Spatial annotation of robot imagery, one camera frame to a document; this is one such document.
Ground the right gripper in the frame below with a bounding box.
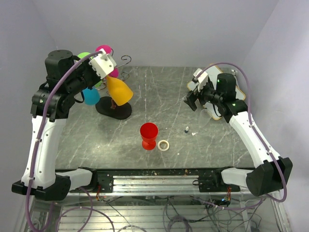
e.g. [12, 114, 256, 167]
[184, 80, 223, 111]

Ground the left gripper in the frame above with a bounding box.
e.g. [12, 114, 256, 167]
[68, 55, 104, 95]

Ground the green plastic wine glass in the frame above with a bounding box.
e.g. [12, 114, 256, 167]
[77, 52, 102, 90]

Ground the blue plastic wine glass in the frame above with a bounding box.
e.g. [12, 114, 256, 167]
[82, 88, 100, 105]

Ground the pink plastic wine glass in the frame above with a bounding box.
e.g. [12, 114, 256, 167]
[95, 44, 119, 78]

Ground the orange plastic wine glass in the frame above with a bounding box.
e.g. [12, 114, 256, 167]
[106, 75, 133, 106]

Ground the red plastic wine glass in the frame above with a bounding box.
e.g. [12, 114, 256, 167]
[140, 122, 158, 150]

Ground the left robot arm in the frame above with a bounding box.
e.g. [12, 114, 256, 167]
[11, 49, 105, 201]

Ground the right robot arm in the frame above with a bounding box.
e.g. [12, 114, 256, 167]
[184, 70, 293, 198]

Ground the clear plastic cup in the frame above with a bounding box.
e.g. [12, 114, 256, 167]
[198, 109, 212, 129]

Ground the white board yellow rim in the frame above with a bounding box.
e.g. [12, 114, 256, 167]
[186, 63, 246, 121]

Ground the white tape roll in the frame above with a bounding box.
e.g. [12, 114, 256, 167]
[157, 140, 170, 151]

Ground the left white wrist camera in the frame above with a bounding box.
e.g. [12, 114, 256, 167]
[89, 48, 116, 79]

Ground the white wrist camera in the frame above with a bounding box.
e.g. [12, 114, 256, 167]
[89, 48, 116, 79]
[192, 68, 209, 92]

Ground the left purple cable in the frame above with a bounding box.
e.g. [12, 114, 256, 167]
[25, 52, 115, 232]

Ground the purple cable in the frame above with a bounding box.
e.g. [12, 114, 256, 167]
[190, 62, 288, 210]
[25, 52, 115, 232]

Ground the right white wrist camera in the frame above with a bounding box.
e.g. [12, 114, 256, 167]
[192, 68, 209, 92]

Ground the copper wire glass rack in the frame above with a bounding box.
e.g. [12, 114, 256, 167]
[95, 48, 133, 120]

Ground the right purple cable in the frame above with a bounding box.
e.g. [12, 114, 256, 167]
[190, 62, 288, 210]

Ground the aluminium mounting rail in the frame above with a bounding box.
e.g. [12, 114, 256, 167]
[57, 169, 281, 196]

